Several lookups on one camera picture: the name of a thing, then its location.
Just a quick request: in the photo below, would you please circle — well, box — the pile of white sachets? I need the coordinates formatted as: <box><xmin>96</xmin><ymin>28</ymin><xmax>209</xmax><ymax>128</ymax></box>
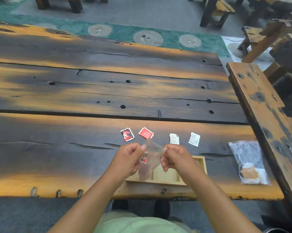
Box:
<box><xmin>239</xmin><ymin>162</ymin><xmax>270</xmax><ymax>185</ymax></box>

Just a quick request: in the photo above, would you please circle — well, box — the clear plastic zip bag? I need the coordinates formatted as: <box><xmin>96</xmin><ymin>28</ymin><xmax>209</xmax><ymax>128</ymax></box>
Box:
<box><xmin>138</xmin><ymin>139</ymin><xmax>164</xmax><ymax>181</ymax></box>
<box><xmin>228</xmin><ymin>140</ymin><xmax>271</xmax><ymax>185</ymax></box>

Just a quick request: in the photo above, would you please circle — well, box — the person's right hand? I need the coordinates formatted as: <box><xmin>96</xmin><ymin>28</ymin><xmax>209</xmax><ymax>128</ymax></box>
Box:
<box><xmin>161</xmin><ymin>144</ymin><xmax>205</xmax><ymax>186</ymax></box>

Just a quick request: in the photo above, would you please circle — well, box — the person's light green shirt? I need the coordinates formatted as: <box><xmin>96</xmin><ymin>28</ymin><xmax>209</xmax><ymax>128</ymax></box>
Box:
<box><xmin>94</xmin><ymin>210</ymin><xmax>200</xmax><ymax>233</ymax></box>

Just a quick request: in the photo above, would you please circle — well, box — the wooden three-compartment tray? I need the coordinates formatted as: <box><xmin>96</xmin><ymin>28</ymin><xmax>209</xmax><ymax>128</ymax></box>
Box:
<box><xmin>125</xmin><ymin>155</ymin><xmax>208</xmax><ymax>186</ymax></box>

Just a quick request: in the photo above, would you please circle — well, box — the person's black left shoe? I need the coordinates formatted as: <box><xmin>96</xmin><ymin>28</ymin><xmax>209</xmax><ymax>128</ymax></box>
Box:
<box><xmin>111</xmin><ymin>199</ymin><xmax>129</xmax><ymax>211</ymax></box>

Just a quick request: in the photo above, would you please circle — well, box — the round stone floor disc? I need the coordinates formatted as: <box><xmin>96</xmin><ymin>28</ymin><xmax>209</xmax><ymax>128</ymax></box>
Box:
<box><xmin>87</xmin><ymin>23</ymin><xmax>113</xmax><ymax>38</ymax></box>
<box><xmin>133</xmin><ymin>30</ymin><xmax>164</xmax><ymax>47</ymax></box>
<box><xmin>179</xmin><ymin>34</ymin><xmax>202</xmax><ymax>48</ymax></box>

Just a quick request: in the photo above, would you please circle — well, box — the person's left hand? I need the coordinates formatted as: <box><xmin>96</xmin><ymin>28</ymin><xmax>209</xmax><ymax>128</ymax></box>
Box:
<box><xmin>109</xmin><ymin>142</ymin><xmax>147</xmax><ymax>182</ymax></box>

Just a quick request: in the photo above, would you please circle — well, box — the person's left forearm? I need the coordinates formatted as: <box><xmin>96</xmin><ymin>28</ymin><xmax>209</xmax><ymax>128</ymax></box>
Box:
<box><xmin>48</xmin><ymin>167</ymin><xmax>134</xmax><ymax>233</ymax></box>

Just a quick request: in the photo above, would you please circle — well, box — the long rustic wooden bench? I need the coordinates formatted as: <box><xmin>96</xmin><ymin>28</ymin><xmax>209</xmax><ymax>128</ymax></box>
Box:
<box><xmin>226</xmin><ymin>33</ymin><xmax>292</xmax><ymax>222</ymax></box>

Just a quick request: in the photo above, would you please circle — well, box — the person's right forearm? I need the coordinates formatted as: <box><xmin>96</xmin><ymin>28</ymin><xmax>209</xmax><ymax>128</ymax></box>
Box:
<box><xmin>184</xmin><ymin>171</ymin><xmax>262</xmax><ymax>233</ymax></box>

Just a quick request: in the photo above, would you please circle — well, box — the red black sachet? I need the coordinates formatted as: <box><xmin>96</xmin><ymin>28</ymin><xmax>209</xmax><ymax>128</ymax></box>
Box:
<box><xmin>120</xmin><ymin>127</ymin><xmax>135</xmax><ymax>142</ymax></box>

